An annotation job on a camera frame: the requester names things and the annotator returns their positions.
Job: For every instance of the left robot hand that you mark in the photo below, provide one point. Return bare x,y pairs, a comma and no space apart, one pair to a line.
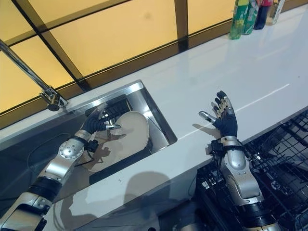
92,124

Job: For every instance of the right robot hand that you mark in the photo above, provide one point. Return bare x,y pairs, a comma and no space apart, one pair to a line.
227,123

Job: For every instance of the beige round plate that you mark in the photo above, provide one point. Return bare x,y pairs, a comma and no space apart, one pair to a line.
101,157
133,128

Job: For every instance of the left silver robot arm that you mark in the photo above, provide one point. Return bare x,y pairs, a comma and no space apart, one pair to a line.
48,178

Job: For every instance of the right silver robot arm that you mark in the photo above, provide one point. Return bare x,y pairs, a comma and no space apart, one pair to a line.
243,185

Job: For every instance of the stainless steel sink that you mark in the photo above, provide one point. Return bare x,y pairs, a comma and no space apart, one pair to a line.
96,134

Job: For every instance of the chrome kitchen faucet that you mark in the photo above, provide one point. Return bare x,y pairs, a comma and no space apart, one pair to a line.
31,77

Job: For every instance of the gold framed window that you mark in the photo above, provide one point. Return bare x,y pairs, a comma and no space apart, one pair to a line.
101,43

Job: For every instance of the green label bottle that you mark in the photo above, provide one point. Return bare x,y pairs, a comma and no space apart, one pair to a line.
236,20
249,18

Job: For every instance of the dark soda bottle red label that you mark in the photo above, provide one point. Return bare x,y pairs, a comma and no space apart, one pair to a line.
261,14

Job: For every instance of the clear glass bottle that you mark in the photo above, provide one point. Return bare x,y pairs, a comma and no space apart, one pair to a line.
274,13

